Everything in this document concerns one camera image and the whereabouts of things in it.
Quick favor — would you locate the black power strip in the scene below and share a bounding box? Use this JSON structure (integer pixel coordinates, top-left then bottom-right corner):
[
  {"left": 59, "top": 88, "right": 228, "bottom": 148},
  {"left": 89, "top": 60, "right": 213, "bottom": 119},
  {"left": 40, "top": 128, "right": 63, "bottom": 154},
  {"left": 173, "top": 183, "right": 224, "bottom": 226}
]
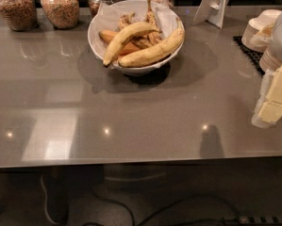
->
[{"left": 222, "top": 216, "right": 282, "bottom": 226}]

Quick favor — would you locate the glass jar of grains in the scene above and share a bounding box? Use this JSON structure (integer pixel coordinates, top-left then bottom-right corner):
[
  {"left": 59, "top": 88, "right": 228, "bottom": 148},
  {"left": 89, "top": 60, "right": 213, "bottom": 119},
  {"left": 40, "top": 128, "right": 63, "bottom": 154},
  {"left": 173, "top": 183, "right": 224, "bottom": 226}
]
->
[
  {"left": 0, "top": 0, "right": 38, "bottom": 31},
  {"left": 41, "top": 0, "right": 79, "bottom": 29}
]

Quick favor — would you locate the glass jar of grains left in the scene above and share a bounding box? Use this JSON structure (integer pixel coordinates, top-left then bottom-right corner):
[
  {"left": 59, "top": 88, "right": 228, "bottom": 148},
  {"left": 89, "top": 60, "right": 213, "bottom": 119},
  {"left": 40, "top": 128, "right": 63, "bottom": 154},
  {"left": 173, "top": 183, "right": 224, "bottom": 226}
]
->
[{"left": 0, "top": 0, "right": 38, "bottom": 31}]

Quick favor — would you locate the white standing sign holder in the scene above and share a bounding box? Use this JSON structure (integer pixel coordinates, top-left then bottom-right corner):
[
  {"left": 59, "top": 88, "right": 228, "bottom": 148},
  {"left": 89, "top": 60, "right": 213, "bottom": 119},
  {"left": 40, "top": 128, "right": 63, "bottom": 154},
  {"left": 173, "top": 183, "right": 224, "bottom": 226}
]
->
[{"left": 192, "top": 0, "right": 229, "bottom": 28}]

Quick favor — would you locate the white ceramic bowl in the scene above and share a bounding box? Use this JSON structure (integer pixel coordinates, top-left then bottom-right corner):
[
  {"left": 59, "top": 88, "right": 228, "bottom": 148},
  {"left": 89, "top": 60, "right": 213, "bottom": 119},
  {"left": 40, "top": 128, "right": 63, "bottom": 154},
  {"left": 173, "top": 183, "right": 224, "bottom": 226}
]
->
[{"left": 88, "top": 0, "right": 185, "bottom": 76}]

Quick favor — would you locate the large yellow banana front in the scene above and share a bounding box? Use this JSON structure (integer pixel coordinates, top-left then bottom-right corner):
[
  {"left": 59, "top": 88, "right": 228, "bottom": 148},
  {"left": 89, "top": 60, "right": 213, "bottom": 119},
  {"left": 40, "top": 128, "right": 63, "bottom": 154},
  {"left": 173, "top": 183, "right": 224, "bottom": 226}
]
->
[{"left": 118, "top": 27, "right": 185, "bottom": 68}]

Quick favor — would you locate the long yellow banana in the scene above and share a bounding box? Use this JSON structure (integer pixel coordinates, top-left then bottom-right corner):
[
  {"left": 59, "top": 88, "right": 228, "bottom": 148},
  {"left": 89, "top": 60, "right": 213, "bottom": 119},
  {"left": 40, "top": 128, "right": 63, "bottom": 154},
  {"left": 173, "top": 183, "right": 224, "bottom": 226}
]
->
[{"left": 103, "top": 22, "right": 161, "bottom": 67}]

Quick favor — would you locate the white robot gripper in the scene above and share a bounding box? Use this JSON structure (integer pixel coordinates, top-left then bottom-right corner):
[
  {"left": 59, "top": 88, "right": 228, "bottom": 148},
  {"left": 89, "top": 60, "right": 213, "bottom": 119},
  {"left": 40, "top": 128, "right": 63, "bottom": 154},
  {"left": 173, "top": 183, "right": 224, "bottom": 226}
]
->
[{"left": 251, "top": 12, "right": 282, "bottom": 128}]

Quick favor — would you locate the orange ripe banana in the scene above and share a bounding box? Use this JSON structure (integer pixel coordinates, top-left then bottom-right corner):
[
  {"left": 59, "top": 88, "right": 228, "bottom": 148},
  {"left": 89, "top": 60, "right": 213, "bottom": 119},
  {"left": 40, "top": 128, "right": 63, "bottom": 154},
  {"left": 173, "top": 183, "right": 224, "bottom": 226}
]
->
[{"left": 99, "top": 30, "right": 140, "bottom": 56}]

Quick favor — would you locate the black rubber mat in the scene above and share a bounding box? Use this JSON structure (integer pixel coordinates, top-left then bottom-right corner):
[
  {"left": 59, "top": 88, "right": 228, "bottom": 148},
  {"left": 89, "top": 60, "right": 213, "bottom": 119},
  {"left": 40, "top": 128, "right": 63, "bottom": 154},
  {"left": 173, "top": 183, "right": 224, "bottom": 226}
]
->
[{"left": 232, "top": 36, "right": 265, "bottom": 76}]

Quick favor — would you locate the small spotted banana back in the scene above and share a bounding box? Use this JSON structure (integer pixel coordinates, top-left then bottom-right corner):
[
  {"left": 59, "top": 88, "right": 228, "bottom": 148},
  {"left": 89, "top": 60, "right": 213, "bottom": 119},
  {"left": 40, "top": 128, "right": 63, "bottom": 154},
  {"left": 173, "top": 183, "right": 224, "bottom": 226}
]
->
[{"left": 118, "top": 12, "right": 135, "bottom": 30}]

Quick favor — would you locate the white paper bowl liner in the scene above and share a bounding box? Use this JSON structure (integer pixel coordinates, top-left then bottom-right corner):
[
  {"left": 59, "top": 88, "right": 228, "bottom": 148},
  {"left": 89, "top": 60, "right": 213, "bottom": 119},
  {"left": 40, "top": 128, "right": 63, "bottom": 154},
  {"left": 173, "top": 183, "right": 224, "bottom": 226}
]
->
[{"left": 88, "top": 0, "right": 177, "bottom": 51}]

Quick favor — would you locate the black cable on floor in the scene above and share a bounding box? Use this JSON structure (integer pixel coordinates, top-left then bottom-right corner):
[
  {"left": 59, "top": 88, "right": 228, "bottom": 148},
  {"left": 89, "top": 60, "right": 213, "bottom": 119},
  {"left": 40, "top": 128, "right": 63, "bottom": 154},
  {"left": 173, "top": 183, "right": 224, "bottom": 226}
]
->
[{"left": 80, "top": 191, "right": 242, "bottom": 226}]

